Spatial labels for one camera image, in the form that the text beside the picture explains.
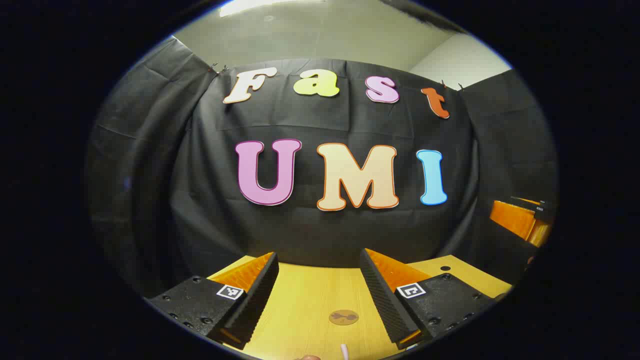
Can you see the black backdrop cloth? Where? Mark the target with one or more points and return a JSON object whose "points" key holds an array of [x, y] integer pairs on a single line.
{"points": [[310, 235]]}

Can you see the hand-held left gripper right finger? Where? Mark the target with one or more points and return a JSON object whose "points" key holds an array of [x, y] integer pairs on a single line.
{"points": [[385, 300]]}

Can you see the pale pink toothbrush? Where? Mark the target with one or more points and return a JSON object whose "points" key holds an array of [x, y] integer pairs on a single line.
{"points": [[344, 352]]}

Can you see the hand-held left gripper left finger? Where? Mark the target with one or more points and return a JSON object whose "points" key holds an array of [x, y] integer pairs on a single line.
{"points": [[252, 300]]}

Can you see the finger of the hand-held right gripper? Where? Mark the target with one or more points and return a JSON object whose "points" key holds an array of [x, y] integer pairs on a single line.
{"points": [[517, 220]]}

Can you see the round brown coaster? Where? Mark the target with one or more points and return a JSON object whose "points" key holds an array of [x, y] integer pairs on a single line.
{"points": [[343, 317]]}

